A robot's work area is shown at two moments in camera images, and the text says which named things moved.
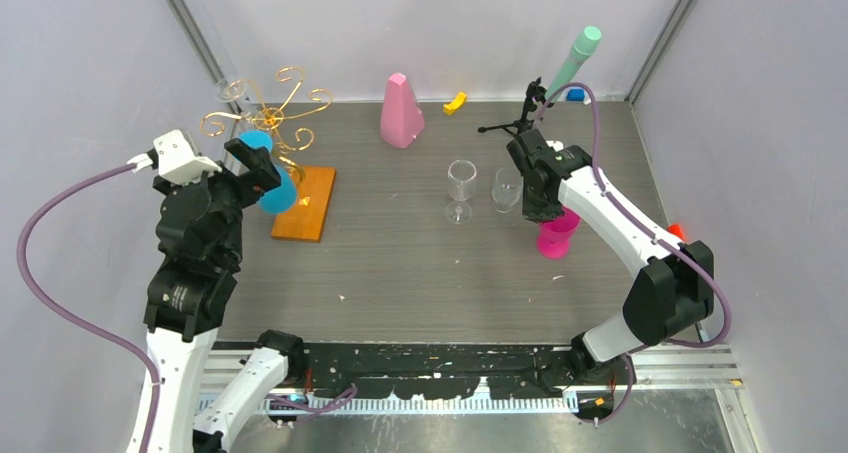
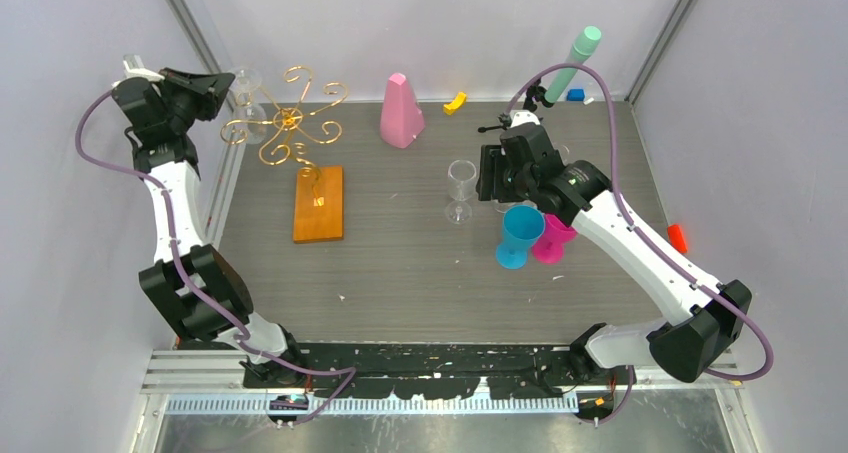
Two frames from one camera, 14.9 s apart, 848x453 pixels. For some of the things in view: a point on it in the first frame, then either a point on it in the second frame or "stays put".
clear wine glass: x=462 y=184 stays put
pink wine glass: x=554 y=237 stays put
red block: x=675 y=229 stays put
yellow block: x=452 y=107 stays put
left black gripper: x=262 y=170 -> x=210 y=102
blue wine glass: x=278 y=199 -> x=522 y=226
